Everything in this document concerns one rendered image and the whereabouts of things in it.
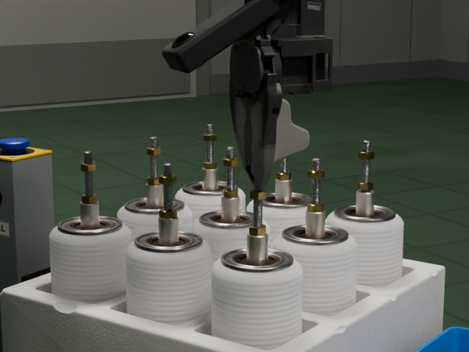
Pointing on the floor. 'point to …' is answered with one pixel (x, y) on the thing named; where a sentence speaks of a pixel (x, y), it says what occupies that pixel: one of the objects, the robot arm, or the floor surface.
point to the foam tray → (26, 341)
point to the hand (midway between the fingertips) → (252, 174)
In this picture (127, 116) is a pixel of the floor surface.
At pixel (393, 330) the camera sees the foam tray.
